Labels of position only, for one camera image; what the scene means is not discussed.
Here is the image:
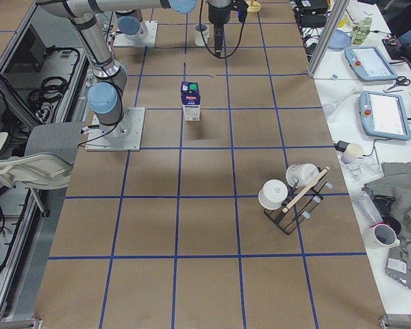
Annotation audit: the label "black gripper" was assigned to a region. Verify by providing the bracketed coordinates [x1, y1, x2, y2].
[208, 0, 232, 57]

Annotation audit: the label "grey white mug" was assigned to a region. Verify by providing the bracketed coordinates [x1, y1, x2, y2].
[194, 23, 210, 47]

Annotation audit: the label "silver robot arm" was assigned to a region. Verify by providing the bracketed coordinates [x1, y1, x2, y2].
[36, 1, 197, 146]
[116, 1, 247, 59]

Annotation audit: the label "blue white milk carton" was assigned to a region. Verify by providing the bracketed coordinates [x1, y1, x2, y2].
[180, 81, 201, 121]

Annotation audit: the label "cream paper cup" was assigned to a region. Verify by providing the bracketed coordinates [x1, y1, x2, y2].
[340, 143, 364, 165]

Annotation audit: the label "wooden mug tree stand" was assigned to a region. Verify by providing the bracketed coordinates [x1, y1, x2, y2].
[245, 0, 262, 13]

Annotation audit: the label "light bulb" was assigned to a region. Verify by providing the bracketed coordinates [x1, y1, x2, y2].
[322, 86, 362, 118]

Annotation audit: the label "green bottle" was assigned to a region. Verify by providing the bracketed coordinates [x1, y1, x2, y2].
[351, 16, 373, 45]

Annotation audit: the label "far blue teach pendant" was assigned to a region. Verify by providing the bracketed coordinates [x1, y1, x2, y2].
[344, 47, 398, 82]

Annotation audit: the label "blue teach pendant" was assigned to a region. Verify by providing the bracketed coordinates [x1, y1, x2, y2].
[359, 90, 411, 141]
[344, 47, 398, 82]

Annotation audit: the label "white mug on rack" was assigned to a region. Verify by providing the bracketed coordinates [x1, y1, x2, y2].
[258, 179, 288, 210]
[286, 163, 319, 188]

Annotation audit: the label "near blue teach pendant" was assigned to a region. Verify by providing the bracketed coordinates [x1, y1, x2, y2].
[359, 90, 411, 141]

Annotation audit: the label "black scissors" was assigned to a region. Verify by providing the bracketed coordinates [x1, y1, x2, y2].
[383, 75, 411, 93]

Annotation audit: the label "grey office chair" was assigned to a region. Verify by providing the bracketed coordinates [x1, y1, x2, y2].
[0, 121, 85, 217]

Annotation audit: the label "grey cloth pile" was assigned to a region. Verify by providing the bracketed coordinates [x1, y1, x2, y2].
[363, 162, 411, 289]

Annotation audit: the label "white mug red rim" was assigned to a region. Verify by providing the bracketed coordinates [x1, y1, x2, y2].
[362, 223, 400, 249]

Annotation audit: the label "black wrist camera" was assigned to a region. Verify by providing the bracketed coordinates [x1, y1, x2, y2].
[231, 0, 249, 23]

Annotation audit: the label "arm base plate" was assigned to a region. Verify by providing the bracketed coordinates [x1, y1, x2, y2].
[85, 107, 145, 151]
[112, 21, 158, 48]

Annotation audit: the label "aluminium frame post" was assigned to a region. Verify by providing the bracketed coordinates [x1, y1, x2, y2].
[307, 0, 349, 77]

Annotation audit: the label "black wire mug rack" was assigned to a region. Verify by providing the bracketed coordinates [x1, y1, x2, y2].
[263, 167, 333, 236]

